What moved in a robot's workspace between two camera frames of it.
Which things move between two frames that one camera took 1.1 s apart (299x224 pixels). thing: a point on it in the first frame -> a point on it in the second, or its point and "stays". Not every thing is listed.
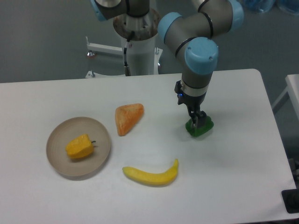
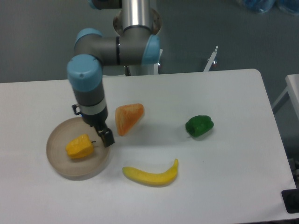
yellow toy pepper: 80,147 stays
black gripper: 193,103 -> 97,121
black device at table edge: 290,198 stays
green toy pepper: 195,131 stays
